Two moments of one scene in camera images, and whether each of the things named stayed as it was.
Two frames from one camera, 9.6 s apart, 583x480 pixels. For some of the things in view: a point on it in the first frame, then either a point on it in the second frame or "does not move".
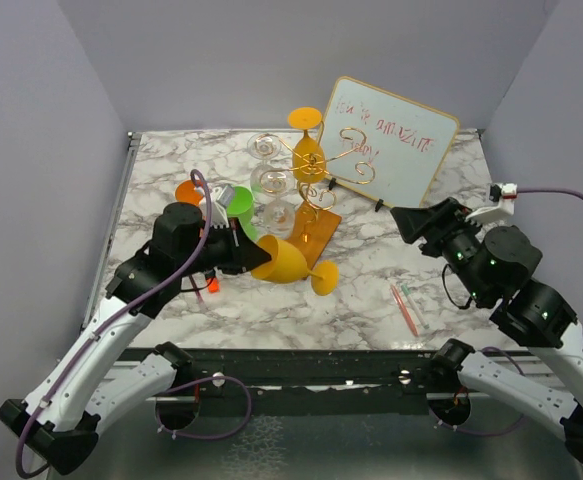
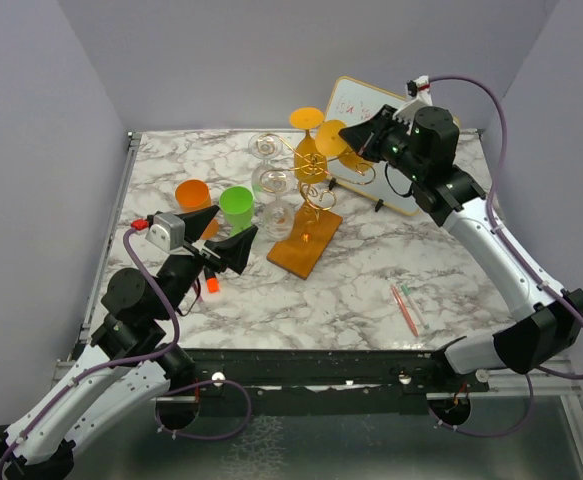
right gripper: [446, 215] -> [364, 138]
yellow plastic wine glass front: [288, 265] -> [330, 143]
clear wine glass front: [276, 181] does not move
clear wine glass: [264, 146] does not move
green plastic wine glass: [244, 209] does not move
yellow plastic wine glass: [308, 159] does not move
